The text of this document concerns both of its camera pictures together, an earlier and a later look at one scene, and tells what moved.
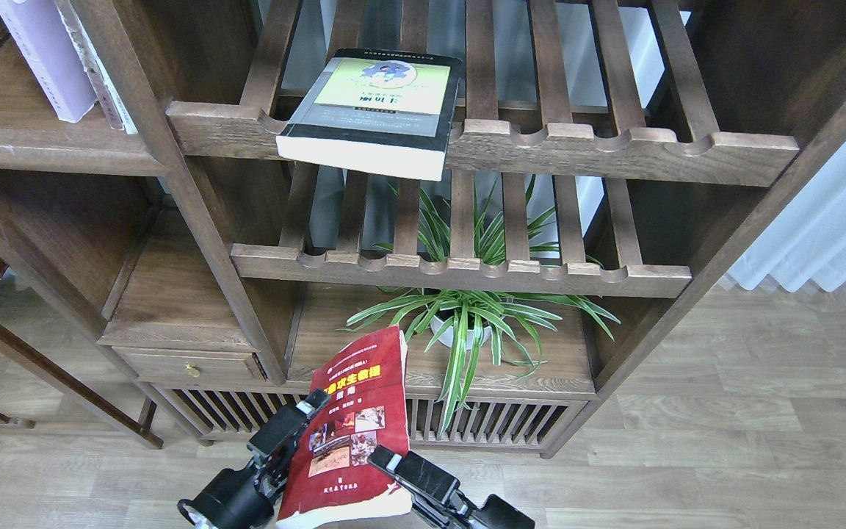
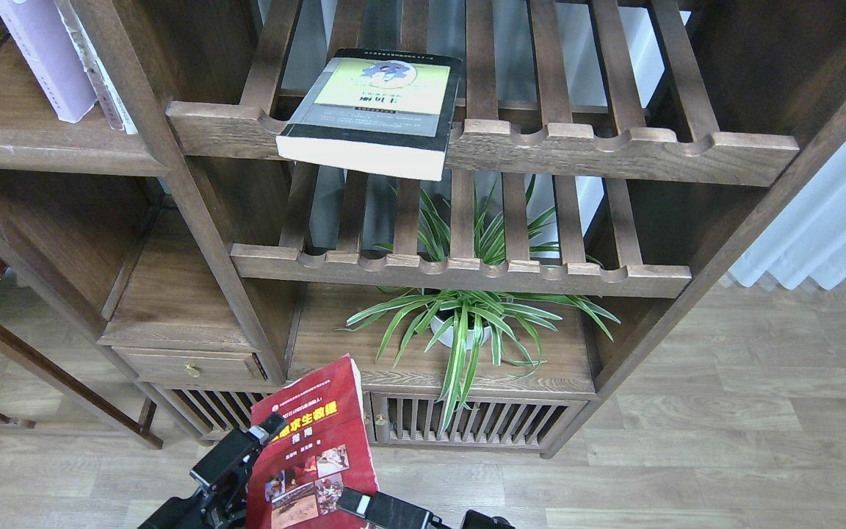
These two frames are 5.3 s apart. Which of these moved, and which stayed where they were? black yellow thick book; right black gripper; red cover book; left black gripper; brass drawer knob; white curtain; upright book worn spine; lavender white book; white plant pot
Moved: left black gripper; right black gripper; red cover book
Stayed: white plant pot; lavender white book; white curtain; brass drawer knob; black yellow thick book; upright book worn spine
